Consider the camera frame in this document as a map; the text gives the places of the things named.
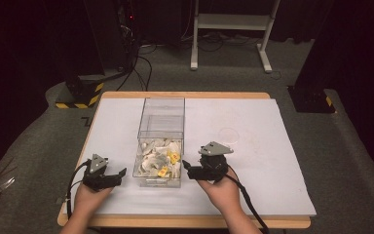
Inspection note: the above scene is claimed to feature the clear plastic cup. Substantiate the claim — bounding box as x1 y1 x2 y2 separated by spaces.
218 127 241 146

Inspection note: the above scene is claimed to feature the pile of tea bags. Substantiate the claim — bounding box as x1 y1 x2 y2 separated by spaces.
135 138 182 179

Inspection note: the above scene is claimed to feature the black post with striped base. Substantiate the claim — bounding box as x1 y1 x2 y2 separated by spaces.
55 75 105 110

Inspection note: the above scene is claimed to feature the person's left hand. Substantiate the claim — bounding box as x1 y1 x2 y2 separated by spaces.
68 182 115 223

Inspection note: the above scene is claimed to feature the black post base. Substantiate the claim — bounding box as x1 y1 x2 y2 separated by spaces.
286 85 337 115

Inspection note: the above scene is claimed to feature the clear acrylic drawer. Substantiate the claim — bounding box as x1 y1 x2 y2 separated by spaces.
131 137 183 189

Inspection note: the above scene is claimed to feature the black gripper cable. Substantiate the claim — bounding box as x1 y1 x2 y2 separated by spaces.
225 164 271 234
65 159 92 213

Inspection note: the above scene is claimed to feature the bundle of floor cables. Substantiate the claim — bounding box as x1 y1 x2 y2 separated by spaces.
181 30 261 53

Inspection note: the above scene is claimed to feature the person's right hand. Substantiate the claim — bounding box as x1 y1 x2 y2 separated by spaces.
196 175 243 216

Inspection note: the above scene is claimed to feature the white table mat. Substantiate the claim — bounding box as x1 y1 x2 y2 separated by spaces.
61 97 318 217

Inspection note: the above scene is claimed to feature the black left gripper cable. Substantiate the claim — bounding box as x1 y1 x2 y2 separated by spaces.
65 159 92 213

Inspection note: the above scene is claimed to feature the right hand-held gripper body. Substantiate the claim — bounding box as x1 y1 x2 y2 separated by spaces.
186 140 235 183

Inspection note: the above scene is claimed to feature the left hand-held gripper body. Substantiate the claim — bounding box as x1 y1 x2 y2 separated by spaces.
82 153 124 192

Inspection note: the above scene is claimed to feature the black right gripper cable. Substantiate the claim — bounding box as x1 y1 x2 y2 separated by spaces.
225 164 271 234

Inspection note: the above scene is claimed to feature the wooden table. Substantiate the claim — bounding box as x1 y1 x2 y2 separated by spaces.
56 91 312 229

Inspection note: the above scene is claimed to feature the black equipment rack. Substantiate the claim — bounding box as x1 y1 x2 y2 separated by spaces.
116 0 140 71

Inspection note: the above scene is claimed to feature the black floor cable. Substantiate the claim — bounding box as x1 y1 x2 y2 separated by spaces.
137 56 154 93
116 48 140 92

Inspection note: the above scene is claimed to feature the clear acrylic drawer case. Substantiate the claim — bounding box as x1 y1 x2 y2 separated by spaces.
137 97 186 156

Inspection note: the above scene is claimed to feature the white metal stand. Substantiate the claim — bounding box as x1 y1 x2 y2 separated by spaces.
189 0 281 74

